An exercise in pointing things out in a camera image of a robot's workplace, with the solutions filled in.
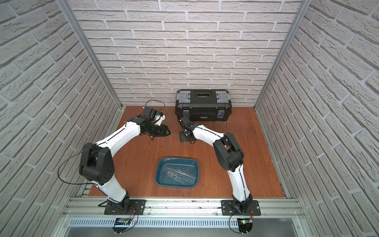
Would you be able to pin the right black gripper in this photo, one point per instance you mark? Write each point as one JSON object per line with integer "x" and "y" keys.
{"x": 182, "y": 136}

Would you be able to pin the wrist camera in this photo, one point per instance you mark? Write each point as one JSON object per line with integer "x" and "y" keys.
{"x": 185, "y": 123}
{"x": 153, "y": 115}

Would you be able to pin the left controller board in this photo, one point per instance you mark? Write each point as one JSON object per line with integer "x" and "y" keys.
{"x": 122, "y": 225}

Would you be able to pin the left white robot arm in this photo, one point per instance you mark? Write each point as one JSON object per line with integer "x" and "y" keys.
{"x": 97, "y": 164}

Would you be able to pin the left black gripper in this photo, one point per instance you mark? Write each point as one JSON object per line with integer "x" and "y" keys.
{"x": 160, "y": 130}

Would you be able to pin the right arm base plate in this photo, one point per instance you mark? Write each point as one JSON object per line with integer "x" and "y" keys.
{"x": 230, "y": 207}

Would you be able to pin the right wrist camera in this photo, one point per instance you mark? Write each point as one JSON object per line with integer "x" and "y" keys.
{"x": 185, "y": 123}

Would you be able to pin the black plastic toolbox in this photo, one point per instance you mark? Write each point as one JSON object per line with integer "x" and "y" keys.
{"x": 203, "y": 104}

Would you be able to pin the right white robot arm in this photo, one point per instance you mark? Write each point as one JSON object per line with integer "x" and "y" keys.
{"x": 229, "y": 155}

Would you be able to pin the aluminium front rail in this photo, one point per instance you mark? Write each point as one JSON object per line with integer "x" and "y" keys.
{"x": 188, "y": 207}

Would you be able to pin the right controller board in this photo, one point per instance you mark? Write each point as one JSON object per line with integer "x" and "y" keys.
{"x": 244, "y": 225}

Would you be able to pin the clear triangular scale ruler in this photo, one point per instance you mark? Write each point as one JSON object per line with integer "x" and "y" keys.
{"x": 189, "y": 170}

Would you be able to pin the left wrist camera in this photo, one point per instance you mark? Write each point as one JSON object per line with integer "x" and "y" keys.
{"x": 153, "y": 115}

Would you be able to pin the controller board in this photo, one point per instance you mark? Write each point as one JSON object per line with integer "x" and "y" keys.
{"x": 122, "y": 225}
{"x": 244, "y": 225}

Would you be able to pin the clear stencil ruler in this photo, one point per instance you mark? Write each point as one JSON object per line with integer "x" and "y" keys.
{"x": 180, "y": 172}
{"x": 188, "y": 182}
{"x": 174, "y": 176}

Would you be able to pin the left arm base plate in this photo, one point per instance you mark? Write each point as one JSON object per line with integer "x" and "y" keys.
{"x": 126, "y": 207}

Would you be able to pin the teal plastic tray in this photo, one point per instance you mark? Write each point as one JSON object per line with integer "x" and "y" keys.
{"x": 176, "y": 162}

